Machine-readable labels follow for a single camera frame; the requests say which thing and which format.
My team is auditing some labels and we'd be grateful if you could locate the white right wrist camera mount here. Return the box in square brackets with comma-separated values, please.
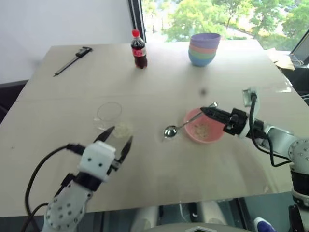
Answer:
[239, 87, 261, 139]

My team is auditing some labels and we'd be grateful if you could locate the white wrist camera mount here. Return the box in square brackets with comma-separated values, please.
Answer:
[77, 141, 117, 182]
[239, 87, 261, 139]

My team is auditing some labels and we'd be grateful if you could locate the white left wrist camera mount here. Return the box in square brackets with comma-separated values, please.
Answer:
[77, 141, 117, 182]

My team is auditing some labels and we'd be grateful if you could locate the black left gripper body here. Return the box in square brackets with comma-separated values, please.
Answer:
[108, 157, 122, 179]

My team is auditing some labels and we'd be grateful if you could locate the clear glass mug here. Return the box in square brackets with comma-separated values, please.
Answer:
[93, 101, 134, 139]

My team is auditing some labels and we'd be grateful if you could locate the purple bowl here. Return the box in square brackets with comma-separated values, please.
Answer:
[189, 33, 222, 48]

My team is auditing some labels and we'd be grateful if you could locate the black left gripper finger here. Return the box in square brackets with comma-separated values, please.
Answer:
[114, 135, 134, 164]
[93, 125, 116, 144]

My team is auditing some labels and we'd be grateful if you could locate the cola bottle with red cap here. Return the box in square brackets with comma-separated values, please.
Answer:
[130, 29, 149, 70]

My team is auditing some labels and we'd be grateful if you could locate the oatmeal in pink bowl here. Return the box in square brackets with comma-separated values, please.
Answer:
[193, 122, 211, 140]

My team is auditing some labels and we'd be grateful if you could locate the salmon pink stacked bowl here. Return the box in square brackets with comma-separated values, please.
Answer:
[188, 45, 220, 54]

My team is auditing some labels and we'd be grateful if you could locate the shiny metal spoon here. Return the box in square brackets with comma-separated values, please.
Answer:
[162, 101, 218, 141]

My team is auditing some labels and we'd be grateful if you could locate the brown cardboard piece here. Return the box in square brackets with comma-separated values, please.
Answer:
[266, 48, 297, 71]

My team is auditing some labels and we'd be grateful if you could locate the black vernier caliper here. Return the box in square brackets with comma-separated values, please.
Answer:
[53, 46, 94, 78]

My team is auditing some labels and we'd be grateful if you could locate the dark window frame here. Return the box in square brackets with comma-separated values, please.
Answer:
[127, 0, 146, 44]

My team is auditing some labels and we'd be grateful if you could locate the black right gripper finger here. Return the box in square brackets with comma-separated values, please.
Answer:
[204, 112, 230, 125]
[200, 106, 232, 118]

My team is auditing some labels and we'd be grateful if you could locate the silver rounded robot body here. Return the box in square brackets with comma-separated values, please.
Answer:
[136, 199, 233, 232]

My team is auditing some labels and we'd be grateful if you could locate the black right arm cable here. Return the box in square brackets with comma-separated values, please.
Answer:
[248, 92, 293, 167]

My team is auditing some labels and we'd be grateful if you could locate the blue bowl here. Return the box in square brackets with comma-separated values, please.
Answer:
[188, 54, 216, 67]

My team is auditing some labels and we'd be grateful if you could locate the blue shoe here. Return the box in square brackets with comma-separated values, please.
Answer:
[253, 217, 277, 232]

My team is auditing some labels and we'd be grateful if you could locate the green bowl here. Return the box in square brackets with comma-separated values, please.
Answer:
[188, 51, 218, 59]

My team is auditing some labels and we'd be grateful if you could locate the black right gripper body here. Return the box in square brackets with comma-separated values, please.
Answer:
[223, 108, 250, 137]

